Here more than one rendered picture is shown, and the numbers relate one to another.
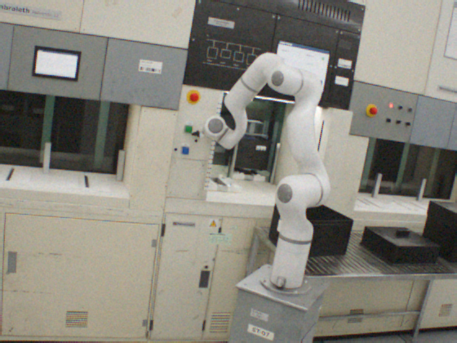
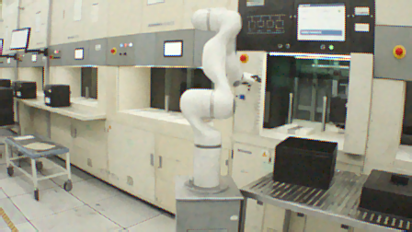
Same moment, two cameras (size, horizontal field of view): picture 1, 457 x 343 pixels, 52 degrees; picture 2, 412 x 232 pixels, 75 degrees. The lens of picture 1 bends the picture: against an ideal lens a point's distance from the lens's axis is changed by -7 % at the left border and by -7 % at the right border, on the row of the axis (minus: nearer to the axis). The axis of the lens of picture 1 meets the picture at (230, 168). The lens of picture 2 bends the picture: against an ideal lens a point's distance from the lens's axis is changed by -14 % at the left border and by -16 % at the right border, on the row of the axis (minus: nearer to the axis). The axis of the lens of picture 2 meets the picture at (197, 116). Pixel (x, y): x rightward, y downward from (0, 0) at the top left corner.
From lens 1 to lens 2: 173 cm
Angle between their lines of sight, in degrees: 59
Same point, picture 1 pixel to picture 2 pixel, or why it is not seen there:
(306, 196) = (188, 103)
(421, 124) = not seen: outside the picture
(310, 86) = (219, 19)
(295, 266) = (197, 167)
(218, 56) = (256, 27)
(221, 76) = (259, 40)
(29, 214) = (166, 134)
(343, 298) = not seen: outside the picture
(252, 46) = (279, 14)
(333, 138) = (355, 81)
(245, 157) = (337, 113)
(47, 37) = (168, 35)
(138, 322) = not seen: hidden behind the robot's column
